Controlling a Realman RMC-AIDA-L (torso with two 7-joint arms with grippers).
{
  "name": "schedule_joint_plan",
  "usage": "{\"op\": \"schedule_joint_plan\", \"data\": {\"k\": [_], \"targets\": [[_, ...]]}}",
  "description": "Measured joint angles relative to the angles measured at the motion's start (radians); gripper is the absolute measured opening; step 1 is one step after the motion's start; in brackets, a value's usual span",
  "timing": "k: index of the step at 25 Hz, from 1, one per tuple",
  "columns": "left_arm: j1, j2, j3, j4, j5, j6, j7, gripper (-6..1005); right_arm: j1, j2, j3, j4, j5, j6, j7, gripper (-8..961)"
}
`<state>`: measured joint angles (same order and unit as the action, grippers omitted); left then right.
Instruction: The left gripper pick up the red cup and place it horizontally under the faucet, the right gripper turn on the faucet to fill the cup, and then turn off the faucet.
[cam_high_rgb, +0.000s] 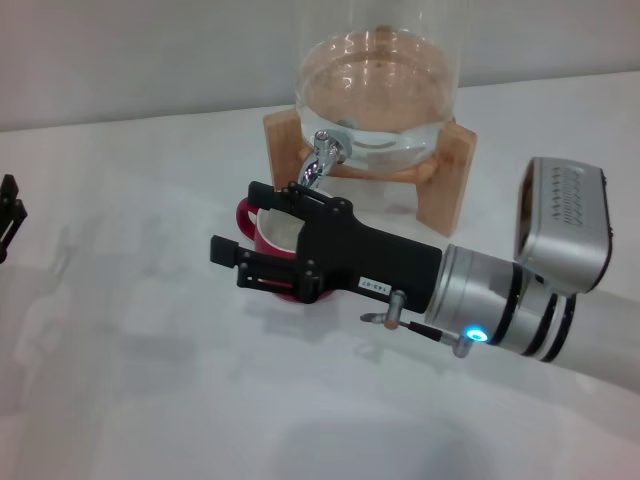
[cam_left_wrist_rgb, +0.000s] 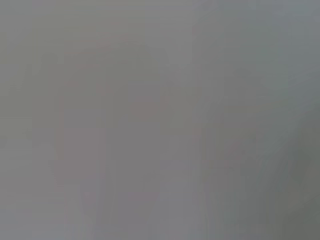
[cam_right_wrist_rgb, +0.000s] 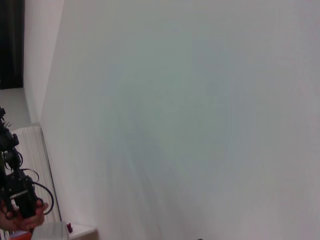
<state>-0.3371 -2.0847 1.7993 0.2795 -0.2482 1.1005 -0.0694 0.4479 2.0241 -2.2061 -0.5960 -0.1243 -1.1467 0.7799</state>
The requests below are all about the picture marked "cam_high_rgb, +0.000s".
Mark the red ceramic cup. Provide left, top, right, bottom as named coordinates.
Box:
left=235, top=189, right=336, bottom=305

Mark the right gripper cable with plugs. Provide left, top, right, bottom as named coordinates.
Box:
left=359, top=289, right=474, bottom=359

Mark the glass water dispenser jar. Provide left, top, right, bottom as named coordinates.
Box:
left=293, top=0, right=459, bottom=171

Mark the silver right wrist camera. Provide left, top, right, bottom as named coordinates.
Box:
left=514, top=157, right=615, bottom=294

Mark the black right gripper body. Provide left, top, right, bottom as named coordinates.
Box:
left=294, top=199, right=444, bottom=315

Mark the chrome faucet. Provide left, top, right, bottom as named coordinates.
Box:
left=298, top=128, right=354, bottom=190

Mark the wooden dispenser stand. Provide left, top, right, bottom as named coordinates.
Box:
left=263, top=105, right=477, bottom=236

